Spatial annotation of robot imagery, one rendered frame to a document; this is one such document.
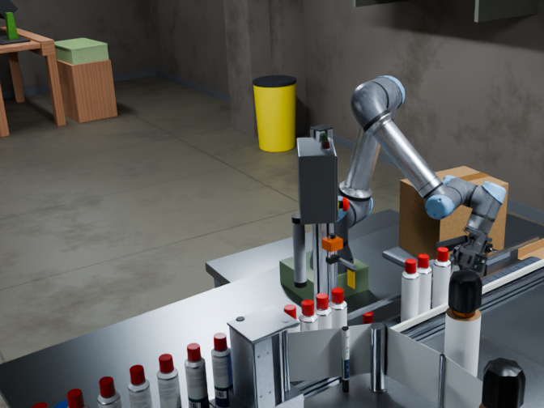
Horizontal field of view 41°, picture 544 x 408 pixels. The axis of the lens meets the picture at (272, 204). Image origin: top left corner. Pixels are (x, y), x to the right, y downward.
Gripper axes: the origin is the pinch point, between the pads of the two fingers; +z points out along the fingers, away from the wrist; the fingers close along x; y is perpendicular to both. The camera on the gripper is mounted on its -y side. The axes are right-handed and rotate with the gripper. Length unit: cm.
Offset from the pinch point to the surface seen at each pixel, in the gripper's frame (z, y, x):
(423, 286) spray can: 1.4, 2.7, -14.5
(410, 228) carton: -12.4, -37.7, 18.1
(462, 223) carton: -21.0, -19.9, 21.5
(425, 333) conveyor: 14.2, 5.9, -9.4
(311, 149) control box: -23, -6, -68
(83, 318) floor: 104, -220, 7
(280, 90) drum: -78, -394, 205
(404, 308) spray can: 9.6, 1.1, -16.9
